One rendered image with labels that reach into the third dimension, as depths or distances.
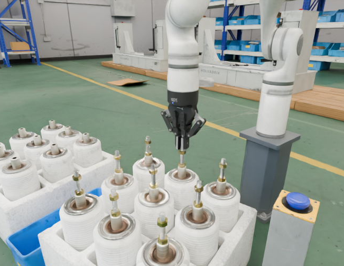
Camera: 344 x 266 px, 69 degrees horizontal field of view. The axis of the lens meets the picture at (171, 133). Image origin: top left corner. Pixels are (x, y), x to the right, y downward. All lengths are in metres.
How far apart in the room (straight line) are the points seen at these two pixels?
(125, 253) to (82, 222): 0.12
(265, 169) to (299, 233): 0.38
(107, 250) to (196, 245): 0.17
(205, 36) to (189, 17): 2.78
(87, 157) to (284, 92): 0.68
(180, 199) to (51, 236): 0.32
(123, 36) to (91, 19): 2.25
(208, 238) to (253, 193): 0.44
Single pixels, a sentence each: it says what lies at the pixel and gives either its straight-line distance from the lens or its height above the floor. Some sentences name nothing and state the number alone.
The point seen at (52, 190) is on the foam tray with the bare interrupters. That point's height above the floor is 0.17.
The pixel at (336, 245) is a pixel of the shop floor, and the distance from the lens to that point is 1.00.
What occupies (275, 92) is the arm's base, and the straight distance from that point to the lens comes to 0.82.
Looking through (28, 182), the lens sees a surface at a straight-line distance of 0.84.
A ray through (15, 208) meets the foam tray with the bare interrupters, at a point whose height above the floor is 0.17.
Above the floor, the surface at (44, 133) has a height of 0.24.
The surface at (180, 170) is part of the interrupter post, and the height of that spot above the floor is 0.27.
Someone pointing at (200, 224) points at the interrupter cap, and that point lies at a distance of 0.54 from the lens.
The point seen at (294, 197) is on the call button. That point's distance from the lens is 0.53.
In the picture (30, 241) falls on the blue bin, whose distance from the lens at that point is 0.86.
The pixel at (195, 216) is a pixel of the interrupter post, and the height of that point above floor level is 0.26.
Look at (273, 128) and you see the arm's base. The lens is 0.85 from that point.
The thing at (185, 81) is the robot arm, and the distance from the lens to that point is 0.56.
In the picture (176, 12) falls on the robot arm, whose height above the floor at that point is 0.65.
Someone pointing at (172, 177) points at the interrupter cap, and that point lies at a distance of 0.68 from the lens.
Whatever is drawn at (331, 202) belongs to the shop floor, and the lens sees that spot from 1.19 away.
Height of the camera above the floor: 0.61
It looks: 22 degrees down
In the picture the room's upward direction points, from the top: straight up
